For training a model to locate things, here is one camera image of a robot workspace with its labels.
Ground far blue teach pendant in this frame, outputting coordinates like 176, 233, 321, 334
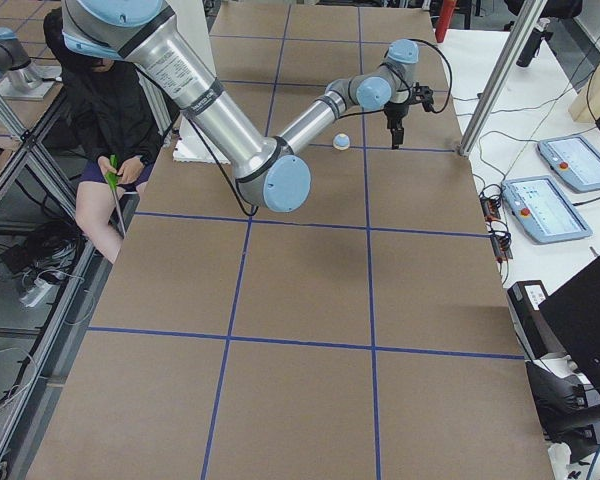
537, 135, 600, 193

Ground brown paper mat blue grid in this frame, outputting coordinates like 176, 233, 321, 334
28, 0, 556, 480

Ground black laptop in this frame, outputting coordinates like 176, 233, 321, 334
539, 254, 600, 393

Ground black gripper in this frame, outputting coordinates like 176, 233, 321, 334
383, 101, 410, 149

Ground near blue teach pendant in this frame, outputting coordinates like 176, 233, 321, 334
502, 176, 593, 244

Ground small circuit board with wires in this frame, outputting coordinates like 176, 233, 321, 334
478, 184, 513, 264

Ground white pedestal column with base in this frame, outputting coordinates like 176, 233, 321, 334
173, 118, 230, 165

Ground blue teach pendant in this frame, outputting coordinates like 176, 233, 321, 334
502, 176, 593, 244
537, 135, 600, 193

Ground white power strip on floor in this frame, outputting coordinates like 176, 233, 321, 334
20, 278, 53, 308

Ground seated person in black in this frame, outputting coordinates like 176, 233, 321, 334
43, 8, 163, 263

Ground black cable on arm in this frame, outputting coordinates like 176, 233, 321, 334
339, 38, 453, 120

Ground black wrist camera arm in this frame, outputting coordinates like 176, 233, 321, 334
408, 82, 434, 113

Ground aluminium frame post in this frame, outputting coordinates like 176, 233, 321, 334
458, 0, 547, 157

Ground blue and cream bell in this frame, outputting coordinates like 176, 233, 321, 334
332, 133, 351, 151

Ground green handled scissors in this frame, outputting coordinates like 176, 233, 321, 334
104, 170, 126, 237

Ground red cylinder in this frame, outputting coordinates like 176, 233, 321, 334
434, 0, 457, 44

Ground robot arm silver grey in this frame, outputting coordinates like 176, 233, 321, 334
62, 1, 419, 213

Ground black box with white label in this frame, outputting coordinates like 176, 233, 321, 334
507, 280, 562, 359

